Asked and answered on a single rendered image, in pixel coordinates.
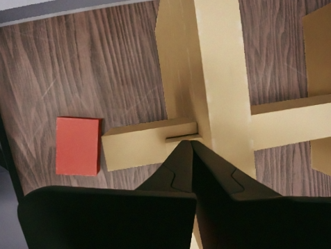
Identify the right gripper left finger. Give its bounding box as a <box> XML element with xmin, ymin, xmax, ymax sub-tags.
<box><xmin>17</xmin><ymin>140</ymin><xmax>197</xmax><ymax>249</ymax></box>

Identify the wooden rail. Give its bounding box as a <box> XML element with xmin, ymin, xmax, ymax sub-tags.
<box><xmin>102</xmin><ymin>94</ymin><xmax>331</xmax><ymax>171</ymax></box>

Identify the tan wooden board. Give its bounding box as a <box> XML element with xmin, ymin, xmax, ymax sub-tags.
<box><xmin>302</xmin><ymin>3</ymin><xmax>331</xmax><ymax>176</ymax></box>
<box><xmin>155</xmin><ymin>0</ymin><xmax>257</xmax><ymax>180</ymax></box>

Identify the red rectangular block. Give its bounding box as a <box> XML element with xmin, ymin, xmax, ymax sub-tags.
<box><xmin>56</xmin><ymin>116</ymin><xmax>102</xmax><ymax>176</ymax></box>

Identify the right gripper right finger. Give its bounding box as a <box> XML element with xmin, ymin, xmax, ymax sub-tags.
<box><xmin>190</xmin><ymin>140</ymin><xmax>331</xmax><ymax>249</ymax></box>

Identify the tan wooden wedge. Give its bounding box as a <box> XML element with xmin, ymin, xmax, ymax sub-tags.
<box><xmin>165</xmin><ymin>133</ymin><xmax>204</xmax><ymax>155</ymax></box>
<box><xmin>190</xmin><ymin>234</ymin><xmax>199</xmax><ymax>249</ymax></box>

